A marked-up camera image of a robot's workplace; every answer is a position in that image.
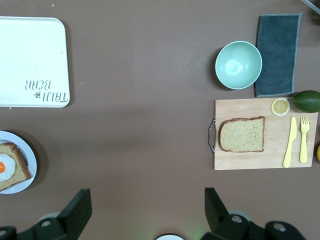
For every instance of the lemon slice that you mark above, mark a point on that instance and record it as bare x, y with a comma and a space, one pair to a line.
280, 106

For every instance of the cream bear print tray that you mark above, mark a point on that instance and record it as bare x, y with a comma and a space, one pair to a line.
30, 55

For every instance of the dark grey cloth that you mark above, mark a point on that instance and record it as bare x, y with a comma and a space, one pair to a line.
277, 55

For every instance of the wooden cutting board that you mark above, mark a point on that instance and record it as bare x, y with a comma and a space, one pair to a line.
240, 107

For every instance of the fried egg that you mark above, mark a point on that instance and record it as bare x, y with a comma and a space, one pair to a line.
7, 162

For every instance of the round yellow lemon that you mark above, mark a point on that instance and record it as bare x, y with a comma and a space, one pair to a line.
318, 152

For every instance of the mint green bowl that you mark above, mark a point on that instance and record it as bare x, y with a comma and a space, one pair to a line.
238, 65

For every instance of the green avocado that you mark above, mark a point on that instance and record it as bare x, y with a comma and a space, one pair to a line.
307, 101

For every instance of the plain brown bread slice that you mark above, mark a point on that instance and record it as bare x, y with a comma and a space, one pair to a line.
242, 135

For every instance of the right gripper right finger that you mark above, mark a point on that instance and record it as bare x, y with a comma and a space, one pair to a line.
220, 225

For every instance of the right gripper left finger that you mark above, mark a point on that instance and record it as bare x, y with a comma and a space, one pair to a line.
75, 212

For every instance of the yellow plastic fork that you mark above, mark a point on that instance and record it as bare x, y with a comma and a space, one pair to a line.
304, 142

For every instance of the white round plate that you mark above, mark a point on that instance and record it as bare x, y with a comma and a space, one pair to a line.
28, 155

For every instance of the yellow plastic knife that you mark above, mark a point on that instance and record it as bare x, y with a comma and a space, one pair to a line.
290, 142

